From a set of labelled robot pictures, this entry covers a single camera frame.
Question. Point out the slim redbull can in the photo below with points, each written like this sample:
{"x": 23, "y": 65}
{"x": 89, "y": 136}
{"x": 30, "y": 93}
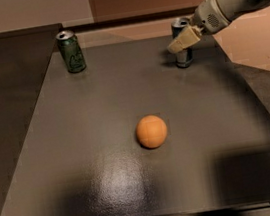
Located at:
{"x": 185, "y": 57}

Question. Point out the green soda can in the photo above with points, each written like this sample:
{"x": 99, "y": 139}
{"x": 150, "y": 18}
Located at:
{"x": 71, "y": 52}

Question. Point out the orange fruit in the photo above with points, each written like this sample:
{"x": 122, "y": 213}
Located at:
{"x": 151, "y": 131}

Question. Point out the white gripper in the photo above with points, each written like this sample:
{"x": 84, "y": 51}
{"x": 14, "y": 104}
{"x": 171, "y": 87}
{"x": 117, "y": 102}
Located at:
{"x": 206, "y": 17}

